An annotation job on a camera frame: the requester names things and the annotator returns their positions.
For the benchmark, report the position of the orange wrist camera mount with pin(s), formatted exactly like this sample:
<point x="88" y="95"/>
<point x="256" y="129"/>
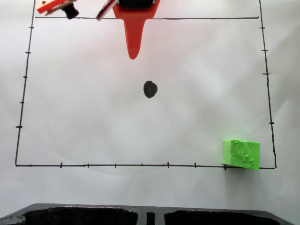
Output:
<point x="48" y="7"/>

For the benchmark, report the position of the black dot mark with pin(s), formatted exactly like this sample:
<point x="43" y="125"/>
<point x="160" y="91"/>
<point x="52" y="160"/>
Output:
<point x="150" y="89"/>

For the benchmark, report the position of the green block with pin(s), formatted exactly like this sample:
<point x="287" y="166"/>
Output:
<point x="243" y="154"/>

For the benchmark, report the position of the black plastic tray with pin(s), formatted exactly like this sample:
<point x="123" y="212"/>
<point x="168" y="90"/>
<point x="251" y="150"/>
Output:
<point x="93" y="206"/>

